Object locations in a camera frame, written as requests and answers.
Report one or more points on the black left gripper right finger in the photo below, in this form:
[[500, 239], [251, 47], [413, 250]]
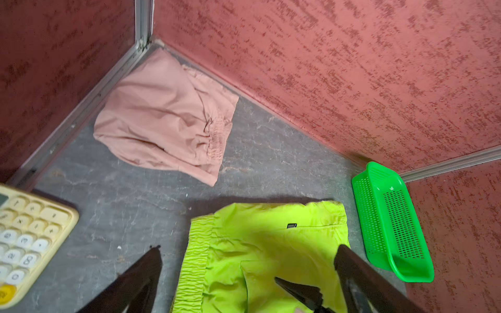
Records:
[[364, 289]]

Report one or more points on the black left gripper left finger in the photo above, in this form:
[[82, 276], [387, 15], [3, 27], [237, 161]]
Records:
[[134, 290]]

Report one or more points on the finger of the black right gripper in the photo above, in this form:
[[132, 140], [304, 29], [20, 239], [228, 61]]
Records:
[[309, 296]]

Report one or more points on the lime green shorts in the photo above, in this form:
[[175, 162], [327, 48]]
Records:
[[235, 254]]

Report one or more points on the pink shorts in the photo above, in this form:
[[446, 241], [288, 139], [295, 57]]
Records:
[[170, 117]]

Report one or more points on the green plastic basket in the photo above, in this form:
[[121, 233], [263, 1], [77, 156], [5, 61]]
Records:
[[392, 235]]

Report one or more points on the beige calculator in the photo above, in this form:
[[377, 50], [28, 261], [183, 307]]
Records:
[[33, 229]]

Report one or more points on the right aluminium corner post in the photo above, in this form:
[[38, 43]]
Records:
[[454, 164]]

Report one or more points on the aluminium corner post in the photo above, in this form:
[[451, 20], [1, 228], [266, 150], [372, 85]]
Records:
[[143, 17], [454, 164]]

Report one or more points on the left aluminium corner post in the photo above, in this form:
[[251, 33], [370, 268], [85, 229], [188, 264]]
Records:
[[143, 17]]

